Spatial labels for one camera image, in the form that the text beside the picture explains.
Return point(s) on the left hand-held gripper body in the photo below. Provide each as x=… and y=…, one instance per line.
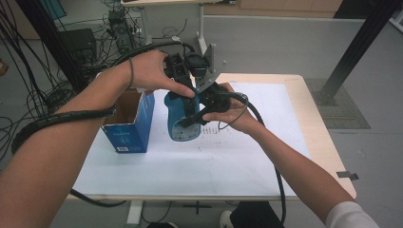
x=182, y=68

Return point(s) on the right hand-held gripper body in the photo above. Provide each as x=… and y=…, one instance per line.
x=212, y=72

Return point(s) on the blue bottle with white cap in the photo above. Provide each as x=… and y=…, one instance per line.
x=176, y=126

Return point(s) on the blue cardboard box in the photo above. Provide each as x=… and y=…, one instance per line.
x=133, y=136

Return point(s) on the person's left hand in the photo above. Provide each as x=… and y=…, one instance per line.
x=149, y=71

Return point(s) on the person's right hand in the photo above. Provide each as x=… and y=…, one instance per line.
x=240, y=118

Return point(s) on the white desk with metal legs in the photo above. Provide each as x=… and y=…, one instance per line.
x=202, y=28

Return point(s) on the white paper sheet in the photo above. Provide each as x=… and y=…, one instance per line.
x=206, y=171

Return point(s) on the computer tower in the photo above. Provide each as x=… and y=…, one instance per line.
x=122, y=31

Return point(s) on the person's white shoe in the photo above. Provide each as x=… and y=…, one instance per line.
x=225, y=220

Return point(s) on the white table leg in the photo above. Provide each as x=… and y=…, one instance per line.
x=134, y=213

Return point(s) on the person's leg in black trousers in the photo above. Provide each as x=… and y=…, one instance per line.
x=253, y=217

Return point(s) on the black tape strip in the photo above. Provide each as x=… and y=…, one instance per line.
x=347, y=175

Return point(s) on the person's white sleeve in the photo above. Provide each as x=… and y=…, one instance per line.
x=351, y=218

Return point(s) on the dark metal frame post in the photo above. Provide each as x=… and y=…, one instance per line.
x=355, y=53
x=50, y=34

